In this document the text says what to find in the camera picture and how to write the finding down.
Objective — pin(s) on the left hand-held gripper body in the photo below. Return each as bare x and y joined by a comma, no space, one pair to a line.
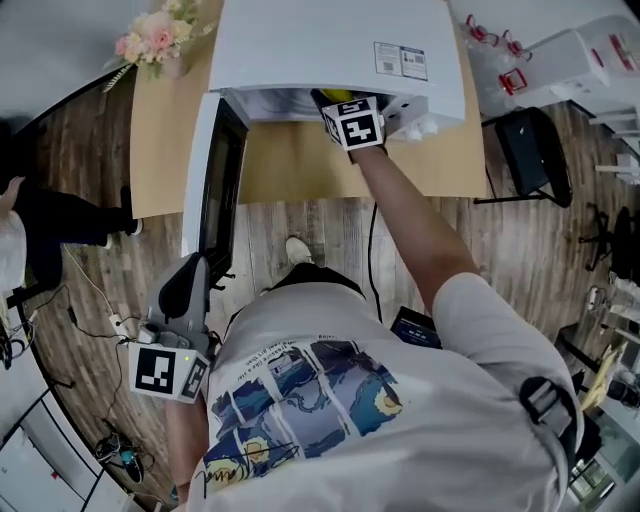
167,360

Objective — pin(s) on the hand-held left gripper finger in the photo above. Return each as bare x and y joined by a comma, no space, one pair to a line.
175,290
201,290

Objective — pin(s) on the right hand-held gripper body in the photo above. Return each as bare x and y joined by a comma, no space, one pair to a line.
356,125

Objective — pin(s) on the yellow object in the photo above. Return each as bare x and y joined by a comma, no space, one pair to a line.
336,93

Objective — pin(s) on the white microwave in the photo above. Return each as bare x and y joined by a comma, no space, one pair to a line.
330,45

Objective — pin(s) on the person's right forearm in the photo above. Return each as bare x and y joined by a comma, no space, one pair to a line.
415,230

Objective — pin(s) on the person's left forearm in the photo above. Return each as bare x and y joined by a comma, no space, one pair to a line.
185,445

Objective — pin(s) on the white power strip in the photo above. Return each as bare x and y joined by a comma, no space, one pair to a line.
118,325

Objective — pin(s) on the wooden table with white legs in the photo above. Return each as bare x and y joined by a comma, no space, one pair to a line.
280,160

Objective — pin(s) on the person's white shoe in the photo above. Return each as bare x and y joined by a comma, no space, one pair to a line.
299,249

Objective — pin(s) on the person's black trousers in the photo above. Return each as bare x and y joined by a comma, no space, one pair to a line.
315,277

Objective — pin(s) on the clear bags with red clips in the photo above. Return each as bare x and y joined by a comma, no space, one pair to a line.
492,55

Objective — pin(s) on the white plastic bag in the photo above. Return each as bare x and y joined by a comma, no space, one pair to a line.
11,250

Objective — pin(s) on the pink flowers in vase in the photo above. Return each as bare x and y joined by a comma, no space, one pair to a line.
155,37

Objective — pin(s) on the black chair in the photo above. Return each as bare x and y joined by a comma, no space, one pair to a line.
532,150

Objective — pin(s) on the person in white shirt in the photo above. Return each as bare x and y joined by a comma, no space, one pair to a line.
375,400

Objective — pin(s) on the black tablet with screen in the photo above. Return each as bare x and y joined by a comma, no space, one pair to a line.
415,330

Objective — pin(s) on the white shelf rack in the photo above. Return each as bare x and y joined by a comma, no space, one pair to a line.
622,135

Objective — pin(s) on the black office chair base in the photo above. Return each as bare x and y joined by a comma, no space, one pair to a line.
615,240

